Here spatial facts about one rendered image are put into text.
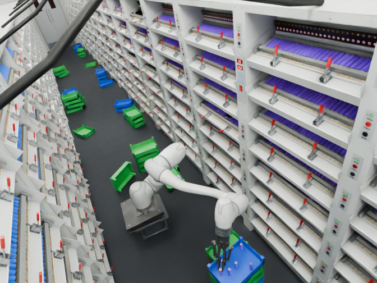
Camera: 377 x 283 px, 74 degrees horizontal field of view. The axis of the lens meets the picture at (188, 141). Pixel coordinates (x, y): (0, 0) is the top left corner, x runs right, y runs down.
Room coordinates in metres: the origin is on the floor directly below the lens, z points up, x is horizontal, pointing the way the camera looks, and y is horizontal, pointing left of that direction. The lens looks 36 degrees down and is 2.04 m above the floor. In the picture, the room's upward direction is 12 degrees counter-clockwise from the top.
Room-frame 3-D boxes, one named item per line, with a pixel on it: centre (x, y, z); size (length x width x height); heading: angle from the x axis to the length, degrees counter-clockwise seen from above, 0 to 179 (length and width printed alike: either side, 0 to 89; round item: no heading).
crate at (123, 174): (2.22, 0.82, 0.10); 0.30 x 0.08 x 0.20; 147
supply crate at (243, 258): (0.79, -0.14, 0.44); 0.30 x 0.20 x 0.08; 120
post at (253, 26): (1.35, -0.45, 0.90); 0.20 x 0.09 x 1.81; 112
